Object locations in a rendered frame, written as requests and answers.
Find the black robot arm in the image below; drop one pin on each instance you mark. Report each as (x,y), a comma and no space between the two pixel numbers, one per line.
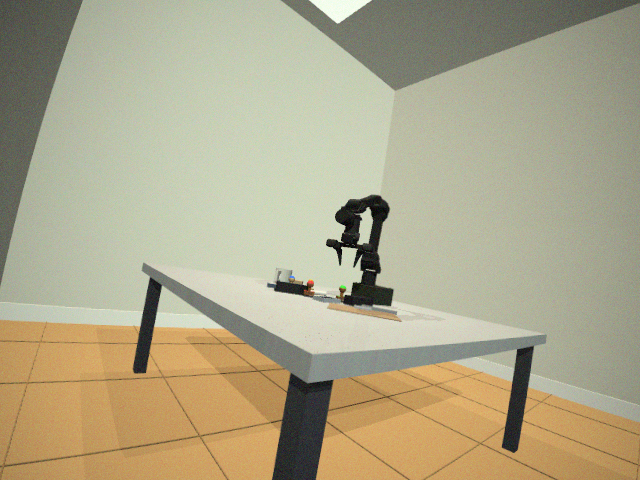
(349,216)

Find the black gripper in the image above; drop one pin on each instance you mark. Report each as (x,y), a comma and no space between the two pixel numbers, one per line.
(361,248)

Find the grey mug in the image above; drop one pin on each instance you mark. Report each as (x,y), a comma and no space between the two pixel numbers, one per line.
(282,275)

